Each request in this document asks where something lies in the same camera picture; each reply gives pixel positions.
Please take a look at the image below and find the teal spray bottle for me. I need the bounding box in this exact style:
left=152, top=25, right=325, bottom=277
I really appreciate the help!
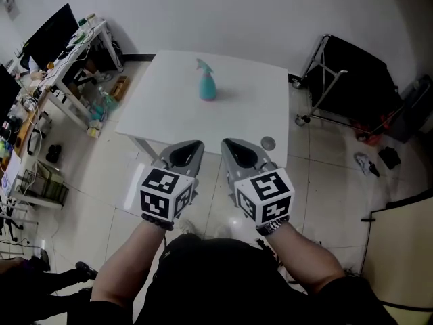
left=198, top=72, right=218, bottom=102

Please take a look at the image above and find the black pouch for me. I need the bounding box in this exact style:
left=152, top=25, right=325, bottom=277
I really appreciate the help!
left=378, top=146, right=402, bottom=170

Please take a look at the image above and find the black beaded bracelet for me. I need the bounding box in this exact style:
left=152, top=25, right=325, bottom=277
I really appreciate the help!
left=141, top=213, right=175, bottom=233

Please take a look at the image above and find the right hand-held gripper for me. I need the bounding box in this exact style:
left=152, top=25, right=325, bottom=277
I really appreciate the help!
left=220, top=137, right=296, bottom=228

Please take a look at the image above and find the person's left forearm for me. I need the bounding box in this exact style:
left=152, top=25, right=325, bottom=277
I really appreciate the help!
left=91, top=221, right=174, bottom=309

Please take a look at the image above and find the black strap buckle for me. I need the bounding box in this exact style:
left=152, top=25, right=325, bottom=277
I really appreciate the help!
left=254, top=238, right=272, bottom=254

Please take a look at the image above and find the black dumbbell pair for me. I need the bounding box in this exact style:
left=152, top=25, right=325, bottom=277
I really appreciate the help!
left=45, top=144, right=63, bottom=164

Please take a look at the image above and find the red plastic bag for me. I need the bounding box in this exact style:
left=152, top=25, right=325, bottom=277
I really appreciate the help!
left=352, top=112, right=387, bottom=146

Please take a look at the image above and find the pale yellow container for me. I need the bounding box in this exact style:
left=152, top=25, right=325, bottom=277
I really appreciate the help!
left=85, top=120, right=103, bottom=139

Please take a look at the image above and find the metal wristwatch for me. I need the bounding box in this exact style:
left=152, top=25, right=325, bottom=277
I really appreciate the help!
left=255, top=215, right=292, bottom=237

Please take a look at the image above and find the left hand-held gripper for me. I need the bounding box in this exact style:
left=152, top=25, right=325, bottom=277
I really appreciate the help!
left=137, top=139, right=206, bottom=224

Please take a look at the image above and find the white and black cloth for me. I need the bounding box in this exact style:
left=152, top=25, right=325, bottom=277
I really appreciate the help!
left=353, top=151, right=381, bottom=177

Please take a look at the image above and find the black wire basket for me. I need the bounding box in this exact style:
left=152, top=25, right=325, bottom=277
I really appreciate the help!
left=19, top=169, right=70, bottom=207

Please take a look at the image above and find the black folding cart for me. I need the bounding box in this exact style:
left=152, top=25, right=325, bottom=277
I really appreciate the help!
left=294, top=33, right=405, bottom=137

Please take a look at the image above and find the beige board with black edge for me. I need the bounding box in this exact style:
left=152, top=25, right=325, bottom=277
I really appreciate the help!
left=361, top=188, right=433, bottom=325

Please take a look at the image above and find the white wall notice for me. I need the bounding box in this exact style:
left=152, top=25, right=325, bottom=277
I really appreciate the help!
left=2, top=0, right=20, bottom=22

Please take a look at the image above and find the black monitor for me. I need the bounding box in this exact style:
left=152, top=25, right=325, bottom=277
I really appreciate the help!
left=0, top=64, right=22, bottom=122
left=24, top=2, right=80, bottom=71

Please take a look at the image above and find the cluttered wooden desk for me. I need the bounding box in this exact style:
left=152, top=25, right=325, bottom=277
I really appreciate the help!
left=0, top=89, right=52, bottom=196

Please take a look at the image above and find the yellow wooden box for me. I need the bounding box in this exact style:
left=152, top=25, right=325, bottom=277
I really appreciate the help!
left=111, top=75, right=131, bottom=102

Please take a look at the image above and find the clear green plastic bottle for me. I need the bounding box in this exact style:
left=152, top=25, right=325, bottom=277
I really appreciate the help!
left=97, top=86, right=120, bottom=112

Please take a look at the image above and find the person's right forearm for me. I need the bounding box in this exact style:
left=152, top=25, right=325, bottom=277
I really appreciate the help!
left=267, top=225, right=346, bottom=296

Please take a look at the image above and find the white desk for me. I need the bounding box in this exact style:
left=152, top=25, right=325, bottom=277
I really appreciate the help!
left=43, top=20, right=123, bottom=132

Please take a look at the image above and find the white table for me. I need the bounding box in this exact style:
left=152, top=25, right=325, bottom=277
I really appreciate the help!
left=114, top=49, right=290, bottom=169

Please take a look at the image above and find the dark grey bin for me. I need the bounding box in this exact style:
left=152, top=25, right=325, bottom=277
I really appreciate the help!
left=393, top=74, right=433, bottom=144

